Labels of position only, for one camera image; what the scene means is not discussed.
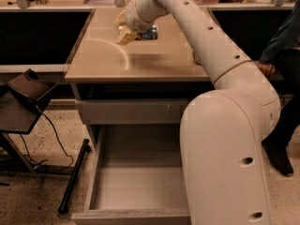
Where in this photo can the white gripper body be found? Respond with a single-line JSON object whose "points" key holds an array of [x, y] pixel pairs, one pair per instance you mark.
{"points": [[133, 18]]}

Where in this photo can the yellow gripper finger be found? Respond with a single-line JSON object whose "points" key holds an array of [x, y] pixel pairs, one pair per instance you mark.
{"points": [[126, 36], [121, 19]]}

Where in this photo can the blue silver redbull can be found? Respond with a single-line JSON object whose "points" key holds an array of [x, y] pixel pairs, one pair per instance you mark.
{"points": [[150, 34]]}

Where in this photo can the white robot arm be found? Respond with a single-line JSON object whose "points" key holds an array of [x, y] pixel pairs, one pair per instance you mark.
{"points": [[221, 131]]}

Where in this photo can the grey drawer cabinet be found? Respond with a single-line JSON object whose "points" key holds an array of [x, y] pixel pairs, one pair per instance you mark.
{"points": [[147, 69]]}

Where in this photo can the crushed green soda can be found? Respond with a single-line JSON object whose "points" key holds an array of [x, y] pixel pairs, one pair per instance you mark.
{"points": [[196, 59]]}

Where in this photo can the closed grey top drawer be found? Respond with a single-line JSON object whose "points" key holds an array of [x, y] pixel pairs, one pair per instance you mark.
{"points": [[131, 111]]}

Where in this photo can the open grey middle drawer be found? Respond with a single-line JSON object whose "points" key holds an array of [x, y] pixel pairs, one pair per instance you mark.
{"points": [[136, 178]]}

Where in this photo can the black side stand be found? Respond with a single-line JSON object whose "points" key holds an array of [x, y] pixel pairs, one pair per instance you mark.
{"points": [[22, 101]]}

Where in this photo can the person in dark trousers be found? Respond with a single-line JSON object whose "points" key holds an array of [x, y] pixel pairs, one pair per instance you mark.
{"points": [[282, 54]]}

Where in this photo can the black floor bar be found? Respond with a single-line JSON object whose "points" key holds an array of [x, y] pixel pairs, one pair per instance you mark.
{"points": [[63, 208]]}

